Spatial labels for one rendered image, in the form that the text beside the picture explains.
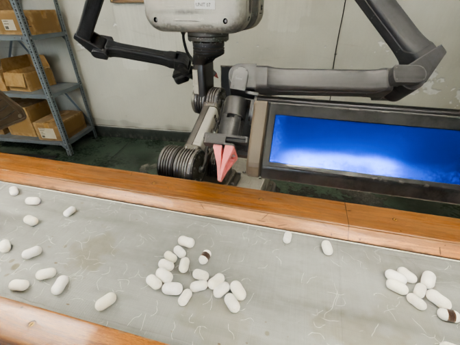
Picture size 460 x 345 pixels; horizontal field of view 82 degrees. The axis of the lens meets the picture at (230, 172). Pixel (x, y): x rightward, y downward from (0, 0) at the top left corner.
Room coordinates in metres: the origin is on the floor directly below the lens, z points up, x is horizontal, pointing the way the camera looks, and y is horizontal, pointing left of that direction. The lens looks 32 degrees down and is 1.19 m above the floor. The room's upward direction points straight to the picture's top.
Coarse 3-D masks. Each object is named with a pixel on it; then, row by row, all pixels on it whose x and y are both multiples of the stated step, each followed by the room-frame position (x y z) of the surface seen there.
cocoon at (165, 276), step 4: (160, 268) 0.33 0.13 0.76; (164, 268) 0.33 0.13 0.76; (156, 272) 0.32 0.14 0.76; (160, 272) 0.32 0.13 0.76; (164, 272) 0.32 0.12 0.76; (168, 272) 0.32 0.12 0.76; (156, 276) 0.32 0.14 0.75; (160, 276) 0.31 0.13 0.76; (164, 276) 0.31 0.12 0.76; (168, 276) 0.31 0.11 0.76; (172, 276) 0.32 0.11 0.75; (164, 280) 0.31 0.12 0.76; (168, 280) 0.31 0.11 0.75
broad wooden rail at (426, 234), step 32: (0, 160) 0.74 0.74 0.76; (32, 160) 0.74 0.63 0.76; (96, 192) 0.59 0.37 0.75; (128, 192) 0.57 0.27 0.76; (160, 192) 0.57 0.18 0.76; (192, 192) 0.57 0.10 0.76; (224, 192) 0.57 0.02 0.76; (256, 192) 0.57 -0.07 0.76; (256, 224) 0.47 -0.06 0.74; (288, 224) 0.46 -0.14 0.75; (320, 224) 0.45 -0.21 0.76; (352, 224) 0.45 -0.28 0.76; (384, 224) 0.45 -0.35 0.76; (416, 224) 0.45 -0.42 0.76; (448, 224) 0.45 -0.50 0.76; (448, 256) 0.37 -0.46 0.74
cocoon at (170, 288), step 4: (164, 284) 0.30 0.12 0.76; (168, 284) 0.29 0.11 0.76; (172, 284) 0.29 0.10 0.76; (176, 284) 0.29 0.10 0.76; (180, 284) 0.30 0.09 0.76; (164, 288) 0.29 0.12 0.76; (168, 288) 0.29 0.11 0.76; (172, 288) 0.29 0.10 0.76; (176, 288) 0.29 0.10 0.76; (180, 288) 0.29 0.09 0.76; (164, 292) 0.28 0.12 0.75; (168, 292) 0.28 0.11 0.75; (172, 292) 0.28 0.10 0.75; (176, 292) 0.28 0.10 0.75; (180, 292) 0.29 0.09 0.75
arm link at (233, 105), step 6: (234, 96) 0.62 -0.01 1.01; (228, 102) 0.61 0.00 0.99; (234, 102) 0.60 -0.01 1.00; (240, 102) 0.61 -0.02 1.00; (246, 102) 0.62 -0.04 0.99; (252, 102) 0.61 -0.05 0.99; (228, 108) 0.59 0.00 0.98; (234, 108) 0.59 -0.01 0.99; (240, 108) 0.59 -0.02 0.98; (246, 108) 0.61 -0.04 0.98; (222, 114) 0.59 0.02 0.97; (234, 114) 0.58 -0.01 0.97; (240, 114) 0.58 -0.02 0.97
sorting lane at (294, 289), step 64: (0, 192) 0.60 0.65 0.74; (64, 192) 0.60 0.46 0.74; (0, 256) 0.38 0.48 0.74; (64, 256) 0.38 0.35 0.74; (128, 256) 0.38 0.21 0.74; (192, 256) 0.38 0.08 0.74; (256, 256) 0.38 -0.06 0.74; (320, 256) 0.38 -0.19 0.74; (384, 256) 0.38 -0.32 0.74; (128, 320) 0.24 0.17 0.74; (192, 320) 0.24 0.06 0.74; (256, 320) 0.24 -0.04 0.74; (320, 320) 0.24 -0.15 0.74; (384, 320) 0.24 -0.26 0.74
